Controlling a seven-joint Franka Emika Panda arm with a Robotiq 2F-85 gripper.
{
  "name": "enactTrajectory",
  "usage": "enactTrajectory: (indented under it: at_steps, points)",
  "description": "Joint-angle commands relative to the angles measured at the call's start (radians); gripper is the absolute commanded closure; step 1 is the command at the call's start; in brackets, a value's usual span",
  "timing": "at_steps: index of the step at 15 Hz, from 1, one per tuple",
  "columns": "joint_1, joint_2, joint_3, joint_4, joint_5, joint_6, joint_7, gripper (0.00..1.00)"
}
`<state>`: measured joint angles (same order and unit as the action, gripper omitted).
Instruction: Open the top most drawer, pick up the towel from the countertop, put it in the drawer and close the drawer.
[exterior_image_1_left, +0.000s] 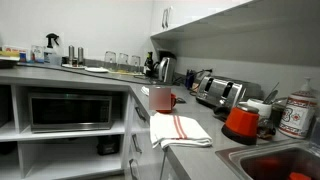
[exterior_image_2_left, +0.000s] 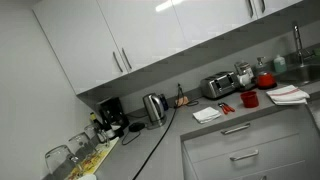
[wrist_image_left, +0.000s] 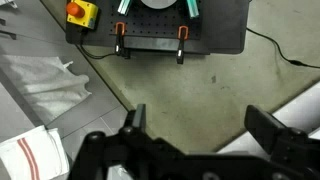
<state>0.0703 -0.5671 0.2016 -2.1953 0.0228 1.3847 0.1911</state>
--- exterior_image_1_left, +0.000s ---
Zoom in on folded white napkin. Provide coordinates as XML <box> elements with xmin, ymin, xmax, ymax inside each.
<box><xmin>141</xmin><ymin>86</ymin><xmax>149</xmax><ymax>96</ymax></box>

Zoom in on colourful drying mat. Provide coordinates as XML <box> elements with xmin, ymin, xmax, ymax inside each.
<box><xmin>107</xmin><ymin>69</ymin><xmax>143</xmax><ymax>76</ymax></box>

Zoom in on stainless steel sink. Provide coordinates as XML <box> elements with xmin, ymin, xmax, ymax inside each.
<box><xmin>216</xmin><ymin>140</ymin><xmax>320</xmax><ymax>180</ymax></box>

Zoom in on white upper cabinets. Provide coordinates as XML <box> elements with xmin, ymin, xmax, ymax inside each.
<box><xmin>151</xmin><ymin>0</ymin><xmax>320</xmax><ymax>67</ymax></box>

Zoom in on silver four-slot toaster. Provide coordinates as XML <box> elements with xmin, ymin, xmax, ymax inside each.
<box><xmin>196</xmin><ymin>76</ymin><xmax>262</xmax><ymax>108</ymax></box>

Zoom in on right upturned glass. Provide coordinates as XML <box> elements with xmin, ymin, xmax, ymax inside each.
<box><xmin>131</xmin><ymin>55</ymin><xmax>140</xmax><ymax>73</ymax></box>

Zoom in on red canister with lid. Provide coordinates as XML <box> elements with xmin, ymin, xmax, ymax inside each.
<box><xmin>221</xmin><ymin>102</ymin><xmax>259</xmax><ymax>145</ymax></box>

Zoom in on black box on shelf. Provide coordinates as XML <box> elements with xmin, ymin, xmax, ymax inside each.
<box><xmin>97</xmin><ymin>135</ymin><xmax>120</xmax><ymax>156</ymax></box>

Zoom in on stainless steel electric kettle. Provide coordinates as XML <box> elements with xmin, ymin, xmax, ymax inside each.
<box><xmin>158</xmin><ymin>57</ymin><xmax>176</xmax><ymax>84</ymax></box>

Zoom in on right silver shaker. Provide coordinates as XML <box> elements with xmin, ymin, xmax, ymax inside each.
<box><xmin>77</xmin><ymin>47</ymin><xmax>84</xmax><ymax>65</ymax></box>

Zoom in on black trigger spray bottle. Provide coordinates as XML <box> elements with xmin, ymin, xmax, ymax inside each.
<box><xmin>44</xmin><ymin>33</ymin><xmax>59</xmax><ymax>65</ymax></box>

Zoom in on white utensil holder cup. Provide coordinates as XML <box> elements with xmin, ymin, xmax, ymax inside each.
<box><xmin>247</xmin><ymin>98</ymin><xmax>272</xmax><ymax>118</ymax></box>

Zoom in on white towel with red stripes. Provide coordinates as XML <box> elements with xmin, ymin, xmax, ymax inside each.
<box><xmin>150</xmin><ymin>113</ymin><xmax>213</xmax><ymax>149</ymax></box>

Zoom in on left silver shaker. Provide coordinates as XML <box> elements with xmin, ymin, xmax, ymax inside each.
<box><xmin>68</xmin><ymin>45</ymin><xmax>74</xmax><ymax>65</ymax></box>

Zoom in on silver shaker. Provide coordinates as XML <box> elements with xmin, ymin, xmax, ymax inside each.
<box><xmin>77</xmin><ymin>47</ymin><xmax>84</xmax><ymax>65</ymax></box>
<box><xmin>68</xmin><ymin>45</ymin><xmax>74</xmax><ymax>65</ymax></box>

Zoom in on red mug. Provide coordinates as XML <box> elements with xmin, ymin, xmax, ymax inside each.
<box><xmin>156</xmin><ymin>93</ymin><xmax>176</xmax><ymax>114</ymax></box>

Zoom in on dark glass bottle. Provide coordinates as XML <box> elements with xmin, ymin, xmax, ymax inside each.
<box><xmin>145</xmin><ymin>52</ymin><xmax>153</xmax><ymax>77</ymax></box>

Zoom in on patterned ceramic soap dispenser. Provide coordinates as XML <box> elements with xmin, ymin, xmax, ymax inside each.
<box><xmin>279</xmin><ymin>77</ymin><xmax>317</xmax><ymax>139</ymax></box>

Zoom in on middle upturned glass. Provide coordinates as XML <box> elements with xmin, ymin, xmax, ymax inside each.
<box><xmin>118</xmin><ymin>53</ymin><xmax>128</xmax><ymax>71</ymax></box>

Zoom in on white drawer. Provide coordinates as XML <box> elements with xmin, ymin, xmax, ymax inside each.
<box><xmin>131</xmin><ymin>98</ymin><xmax>149</xmax><ymax>133</ymax></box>

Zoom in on white plate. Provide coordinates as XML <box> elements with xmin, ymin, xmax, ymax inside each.
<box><xmin>85</xmin><ymin>67</ymin><xmax>109</xmax><ymax>73</ymax></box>

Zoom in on stainless steel microwave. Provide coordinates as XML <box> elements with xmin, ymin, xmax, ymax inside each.
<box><xmin>28</xmin><ymin>93</ymin><xmax>112</xmax><ymax>133</ymax></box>

